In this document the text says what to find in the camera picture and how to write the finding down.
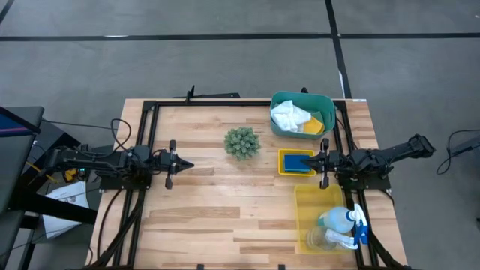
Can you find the teal plastic bin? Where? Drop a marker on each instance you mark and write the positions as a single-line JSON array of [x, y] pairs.
[[326, 108]]

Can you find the black workstation stand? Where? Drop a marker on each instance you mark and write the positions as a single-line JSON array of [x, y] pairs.
[[15, 168]]

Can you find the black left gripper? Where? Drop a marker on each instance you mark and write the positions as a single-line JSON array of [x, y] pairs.
[[165, 165]]

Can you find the translucent yellow bin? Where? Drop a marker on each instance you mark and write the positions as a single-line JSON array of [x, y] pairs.
[[307, 202]]

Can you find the small yellow slotted basket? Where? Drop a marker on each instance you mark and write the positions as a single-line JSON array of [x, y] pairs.
[[296, 152]]

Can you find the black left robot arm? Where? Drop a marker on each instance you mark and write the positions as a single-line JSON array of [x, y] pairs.
[[97, 159]]

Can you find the teal liquid spray bottle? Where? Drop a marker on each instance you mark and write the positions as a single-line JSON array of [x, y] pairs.
[[337, 219]]

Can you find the black metal rig frame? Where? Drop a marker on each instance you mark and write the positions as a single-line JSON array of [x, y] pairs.
[[210, 103]]

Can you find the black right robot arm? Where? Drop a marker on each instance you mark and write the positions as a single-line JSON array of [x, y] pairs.
[[390, 155]]

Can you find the green artificial potted plant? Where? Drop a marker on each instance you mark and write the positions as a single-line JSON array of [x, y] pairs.
[[243, 142]]

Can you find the white paper sheets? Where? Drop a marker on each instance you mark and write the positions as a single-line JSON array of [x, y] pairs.
[[69, 193]]

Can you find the blue sponge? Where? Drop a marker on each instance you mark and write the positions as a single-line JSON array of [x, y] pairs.
[[294, 164]]

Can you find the white cloth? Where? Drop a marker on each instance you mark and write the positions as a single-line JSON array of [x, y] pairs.
[[287, 114]]

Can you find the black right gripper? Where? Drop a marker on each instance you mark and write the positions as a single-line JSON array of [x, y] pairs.
[[333, 163]]

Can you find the white cylindrical bottle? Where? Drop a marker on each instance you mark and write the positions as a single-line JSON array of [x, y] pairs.
[[343, 240]]

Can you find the yellow cloth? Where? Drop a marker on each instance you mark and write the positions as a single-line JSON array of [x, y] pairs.
[[314, 126]]

